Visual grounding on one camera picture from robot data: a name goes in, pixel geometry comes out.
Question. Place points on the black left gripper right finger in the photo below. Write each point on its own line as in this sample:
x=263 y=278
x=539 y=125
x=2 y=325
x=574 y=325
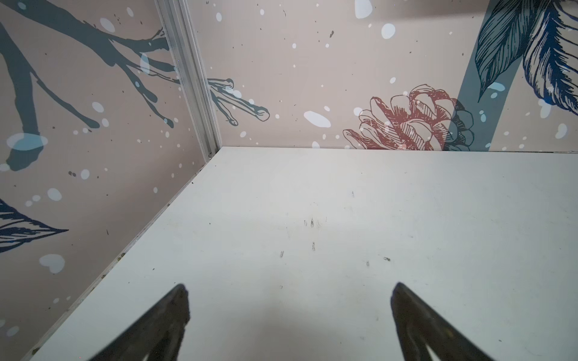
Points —
x=422 y=331

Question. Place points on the aluminium corner frame post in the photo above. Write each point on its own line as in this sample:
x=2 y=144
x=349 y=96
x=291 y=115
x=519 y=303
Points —
x=176 y=18

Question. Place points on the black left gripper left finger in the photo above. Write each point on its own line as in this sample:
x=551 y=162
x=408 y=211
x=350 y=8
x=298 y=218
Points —
x=157 y=335

